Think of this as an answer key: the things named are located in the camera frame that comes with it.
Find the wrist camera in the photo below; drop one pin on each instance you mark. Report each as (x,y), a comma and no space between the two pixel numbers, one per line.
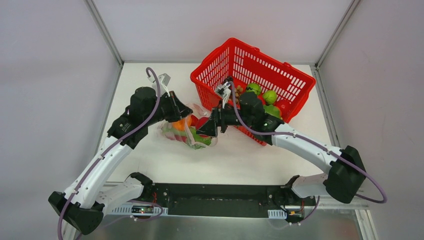
(224,91)
(163,81)

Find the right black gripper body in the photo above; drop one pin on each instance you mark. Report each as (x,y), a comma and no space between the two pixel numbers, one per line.
(219,120)

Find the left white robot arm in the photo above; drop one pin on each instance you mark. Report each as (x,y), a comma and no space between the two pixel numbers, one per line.
(83,205)

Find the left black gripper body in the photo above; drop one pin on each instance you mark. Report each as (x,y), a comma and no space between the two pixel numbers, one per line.
(174,106)

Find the clear zip top bag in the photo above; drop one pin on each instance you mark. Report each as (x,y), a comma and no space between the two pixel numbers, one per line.
(199,111)

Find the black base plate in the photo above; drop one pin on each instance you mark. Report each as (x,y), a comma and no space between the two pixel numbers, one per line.
(223,200)

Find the aluminium frame rail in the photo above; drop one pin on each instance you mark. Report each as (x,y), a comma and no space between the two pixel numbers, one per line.
(132,187)

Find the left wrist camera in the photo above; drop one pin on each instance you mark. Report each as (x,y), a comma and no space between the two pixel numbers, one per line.
(163,81)

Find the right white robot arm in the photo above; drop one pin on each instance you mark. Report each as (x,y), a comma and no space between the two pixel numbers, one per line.
(342,169)

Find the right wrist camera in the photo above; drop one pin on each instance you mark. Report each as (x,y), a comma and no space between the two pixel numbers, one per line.
(224,91)

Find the napa cabbage toy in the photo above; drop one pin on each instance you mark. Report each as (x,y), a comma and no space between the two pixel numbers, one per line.
(189,138)

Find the red plastic shopping basket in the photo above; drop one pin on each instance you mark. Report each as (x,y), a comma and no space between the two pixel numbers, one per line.
(246,64)

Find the red apple toy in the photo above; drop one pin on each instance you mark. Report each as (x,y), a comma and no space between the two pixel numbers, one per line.
(197,122)

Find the orange fruit toy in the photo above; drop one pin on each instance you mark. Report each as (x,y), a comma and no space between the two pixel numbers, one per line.
(182,124)

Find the green lettuce toy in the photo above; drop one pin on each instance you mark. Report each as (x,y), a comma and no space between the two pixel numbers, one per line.
(273,111)

